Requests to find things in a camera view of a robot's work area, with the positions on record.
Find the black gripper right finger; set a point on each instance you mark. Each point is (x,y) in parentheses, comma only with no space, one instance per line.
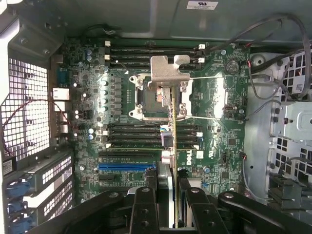
(204,214)

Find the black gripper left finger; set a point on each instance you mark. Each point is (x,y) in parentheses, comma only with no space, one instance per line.
(146,214)

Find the silver chipset heat sink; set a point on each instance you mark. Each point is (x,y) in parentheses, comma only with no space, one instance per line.
(196,182)

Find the blue expansion slot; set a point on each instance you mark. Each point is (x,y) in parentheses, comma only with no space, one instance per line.
(122,167)

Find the short black expansion slot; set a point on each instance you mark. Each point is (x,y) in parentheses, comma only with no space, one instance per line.
(106,178)

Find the green motherboard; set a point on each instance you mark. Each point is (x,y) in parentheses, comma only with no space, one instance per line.
(212,136)

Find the CPU socket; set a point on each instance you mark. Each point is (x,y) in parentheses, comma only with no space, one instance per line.
(146,97)

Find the metal socket cover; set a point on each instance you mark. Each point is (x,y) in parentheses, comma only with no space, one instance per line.
(221,97)

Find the metal disk bay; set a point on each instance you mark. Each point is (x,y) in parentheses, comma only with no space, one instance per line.
(292,117)

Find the round coin battery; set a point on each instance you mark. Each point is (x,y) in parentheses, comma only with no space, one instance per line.
(232,67)

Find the thin metal locking lever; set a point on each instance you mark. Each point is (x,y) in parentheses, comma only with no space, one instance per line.
(122,66)

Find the black open PC case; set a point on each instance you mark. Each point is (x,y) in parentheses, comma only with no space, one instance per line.
(122,19)

